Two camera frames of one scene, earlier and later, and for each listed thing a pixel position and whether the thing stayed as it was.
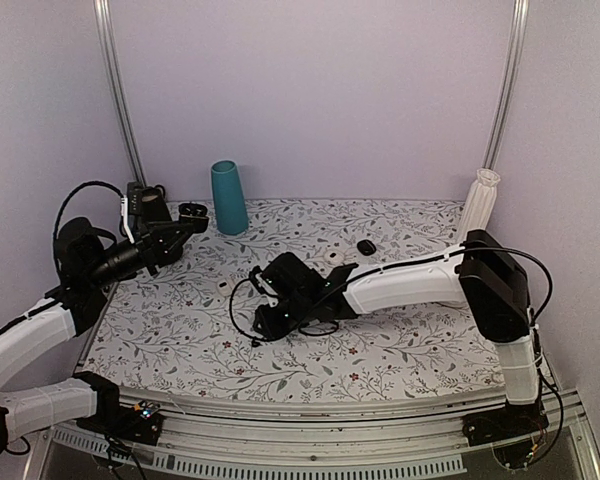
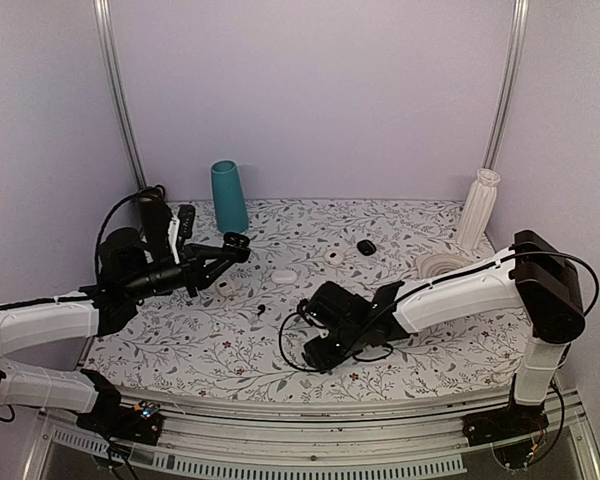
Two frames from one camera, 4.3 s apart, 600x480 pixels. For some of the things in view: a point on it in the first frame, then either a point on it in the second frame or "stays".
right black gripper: (270, 329) → (322, 361)
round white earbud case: (334, 257) stays
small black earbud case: (366, 247) stays
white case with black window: (224, 287) stays
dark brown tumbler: (153, 206) stays
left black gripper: (159, 252) → (194, 268)
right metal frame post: (509, 84) stays
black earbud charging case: (195, 215) → (237, 245)
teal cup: (230, 206) stays
